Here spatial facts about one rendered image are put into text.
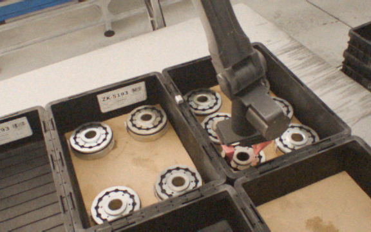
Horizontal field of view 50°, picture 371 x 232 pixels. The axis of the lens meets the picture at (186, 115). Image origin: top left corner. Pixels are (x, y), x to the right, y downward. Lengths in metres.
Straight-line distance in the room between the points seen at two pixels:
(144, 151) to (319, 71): 0.73
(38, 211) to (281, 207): 0.52
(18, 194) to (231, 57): 0.58
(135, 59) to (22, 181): 0.69
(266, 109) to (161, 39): 0.95
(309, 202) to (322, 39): 2.14
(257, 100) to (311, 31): 2.32
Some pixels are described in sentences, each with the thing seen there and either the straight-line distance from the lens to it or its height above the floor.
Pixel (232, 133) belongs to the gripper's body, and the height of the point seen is 0.96.
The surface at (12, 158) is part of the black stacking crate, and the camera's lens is 1.08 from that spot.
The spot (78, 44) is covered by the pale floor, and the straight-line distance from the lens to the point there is 3.02.
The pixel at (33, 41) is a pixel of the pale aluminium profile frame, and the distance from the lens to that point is 2.91.
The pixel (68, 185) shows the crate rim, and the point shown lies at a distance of 0.83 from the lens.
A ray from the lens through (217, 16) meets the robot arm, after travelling 0.66.
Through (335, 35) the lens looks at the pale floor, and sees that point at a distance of 3.02.
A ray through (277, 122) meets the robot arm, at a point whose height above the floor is 1.06.
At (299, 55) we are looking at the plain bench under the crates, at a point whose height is 0.70.
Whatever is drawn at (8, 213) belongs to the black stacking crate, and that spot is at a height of 0.83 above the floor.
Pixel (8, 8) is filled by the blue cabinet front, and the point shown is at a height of 0.39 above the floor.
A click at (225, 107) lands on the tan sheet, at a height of 0.83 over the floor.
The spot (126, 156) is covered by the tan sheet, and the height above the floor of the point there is 0.83.
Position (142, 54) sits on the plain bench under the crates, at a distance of 1.54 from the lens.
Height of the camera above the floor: 1.56
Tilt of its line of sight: 43 degrees down
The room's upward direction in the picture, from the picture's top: 4 degrees counter-clockwise
